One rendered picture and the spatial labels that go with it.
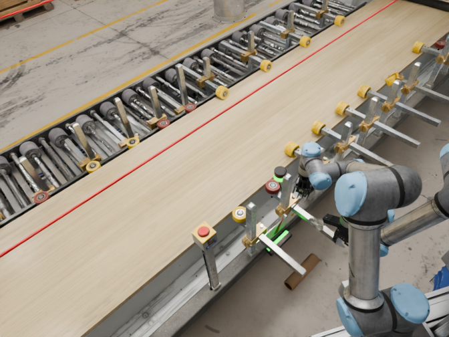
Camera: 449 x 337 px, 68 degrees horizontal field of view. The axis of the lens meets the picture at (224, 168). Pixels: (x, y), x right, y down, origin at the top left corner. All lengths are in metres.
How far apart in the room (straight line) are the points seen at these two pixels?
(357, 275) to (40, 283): 1.35
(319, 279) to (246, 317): 0.58
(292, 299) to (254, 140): 1.13
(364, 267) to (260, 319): 1.45
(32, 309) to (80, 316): 0.22
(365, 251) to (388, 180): 0.21
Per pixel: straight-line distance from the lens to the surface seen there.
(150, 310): 1.85
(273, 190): 1.78
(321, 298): 2.51
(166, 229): 1.70
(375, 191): 0.94
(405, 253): 2.84
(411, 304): 1.21
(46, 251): 1.87
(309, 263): 2.51
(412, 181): 0.99
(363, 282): 1.09
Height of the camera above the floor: 2.32
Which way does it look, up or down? 49 degrees down
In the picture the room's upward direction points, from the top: 5 degrees counter-clockwise
